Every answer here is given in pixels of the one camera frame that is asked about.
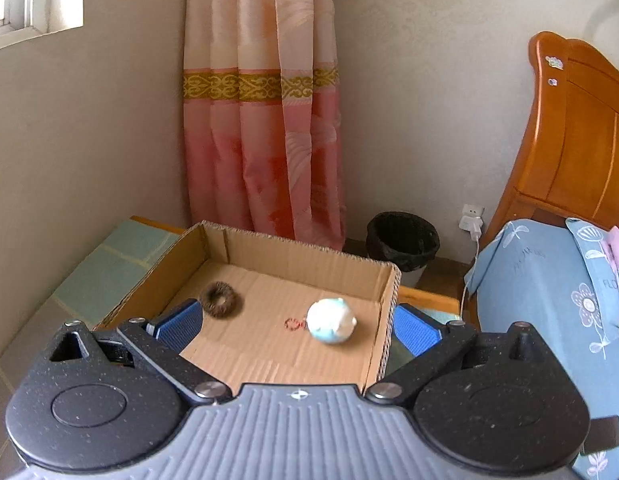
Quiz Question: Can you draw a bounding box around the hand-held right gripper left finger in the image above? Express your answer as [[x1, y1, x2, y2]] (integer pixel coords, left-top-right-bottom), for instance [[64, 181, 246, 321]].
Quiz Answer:
[[33, 299, 235, 409]]

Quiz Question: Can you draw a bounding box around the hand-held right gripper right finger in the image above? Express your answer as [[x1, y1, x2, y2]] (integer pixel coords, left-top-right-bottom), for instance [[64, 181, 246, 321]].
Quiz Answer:
[[364, 305, 566, 407]]

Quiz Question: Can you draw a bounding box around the cardboard box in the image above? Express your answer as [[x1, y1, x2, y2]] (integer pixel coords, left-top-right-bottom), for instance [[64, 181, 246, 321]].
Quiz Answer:
[[92, 221, 403, 392]]

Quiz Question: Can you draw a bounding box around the brown fluffy hair scrunchie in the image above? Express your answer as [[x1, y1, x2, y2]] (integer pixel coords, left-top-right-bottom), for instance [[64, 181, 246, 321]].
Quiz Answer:
[[199, 281, 245, 319]]

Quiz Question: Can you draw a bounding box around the black trash bin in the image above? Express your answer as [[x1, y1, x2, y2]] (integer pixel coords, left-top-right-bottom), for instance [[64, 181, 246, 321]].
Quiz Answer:
[[365, 211, 440, 288]]

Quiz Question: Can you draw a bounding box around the white and blue plush toy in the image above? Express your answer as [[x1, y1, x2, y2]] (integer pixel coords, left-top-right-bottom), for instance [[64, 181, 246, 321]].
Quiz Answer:
[[306, 297, 359, 345]]

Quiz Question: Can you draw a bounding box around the green and grey plaid blanket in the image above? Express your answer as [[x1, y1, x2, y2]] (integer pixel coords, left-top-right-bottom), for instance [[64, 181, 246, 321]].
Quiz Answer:
[[0, 217, 463, 480]]

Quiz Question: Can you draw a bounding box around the blue floral bed sheet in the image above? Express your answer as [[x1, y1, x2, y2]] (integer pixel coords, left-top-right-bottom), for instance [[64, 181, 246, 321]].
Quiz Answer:
[[464, 217, 619, 480]]

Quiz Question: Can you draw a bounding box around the pink patterned curtain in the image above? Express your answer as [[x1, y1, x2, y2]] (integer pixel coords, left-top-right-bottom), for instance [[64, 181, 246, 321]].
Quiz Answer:
[[182, 0, 347, 252]]

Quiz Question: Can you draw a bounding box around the orange wooden headboard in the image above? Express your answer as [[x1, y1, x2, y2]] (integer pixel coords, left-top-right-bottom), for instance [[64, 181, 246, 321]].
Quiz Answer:
[[482, 31, 619, 256]]

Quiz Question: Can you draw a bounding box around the white charger with cable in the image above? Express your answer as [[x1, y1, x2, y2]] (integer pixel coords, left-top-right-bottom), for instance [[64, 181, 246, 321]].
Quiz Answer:
[[462, 215, 484, 311]]

